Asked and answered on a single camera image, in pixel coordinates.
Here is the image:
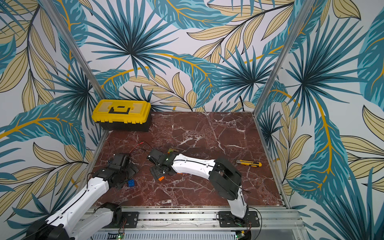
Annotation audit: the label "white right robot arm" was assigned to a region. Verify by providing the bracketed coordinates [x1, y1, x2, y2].
[147, 149, 248, 219]

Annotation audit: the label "aluminium corner post right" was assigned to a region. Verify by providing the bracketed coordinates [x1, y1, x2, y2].
[253, 1, 315, 120]

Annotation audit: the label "yellow black toolbox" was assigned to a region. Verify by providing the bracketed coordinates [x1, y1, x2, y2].
[92, 99, 152, 132]

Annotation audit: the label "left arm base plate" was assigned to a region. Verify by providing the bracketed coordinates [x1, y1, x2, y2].
[103, 212, 139, 229]

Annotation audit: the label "red black wires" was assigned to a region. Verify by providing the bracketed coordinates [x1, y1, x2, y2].
[130, 140, 154, 155]

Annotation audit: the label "aluminium corner post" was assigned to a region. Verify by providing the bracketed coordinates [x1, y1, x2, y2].
[253, 1, 315, 120]
[41, 0, 106, 99]

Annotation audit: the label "aluminium corner post left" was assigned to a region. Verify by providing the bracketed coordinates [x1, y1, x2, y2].
[41, 0, 106, 99]

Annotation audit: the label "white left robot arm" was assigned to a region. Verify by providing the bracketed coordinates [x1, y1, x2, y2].
[25, 154, 139, 240]

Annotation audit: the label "yellow utility knife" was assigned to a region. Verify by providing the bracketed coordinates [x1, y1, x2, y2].
[236, 160, 262, 168]

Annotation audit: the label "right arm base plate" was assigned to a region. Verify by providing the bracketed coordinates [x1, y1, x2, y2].
[216, 211, 261, 228]

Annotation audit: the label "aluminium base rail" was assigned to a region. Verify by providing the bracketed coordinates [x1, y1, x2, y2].
[82, 207, 309, 240]

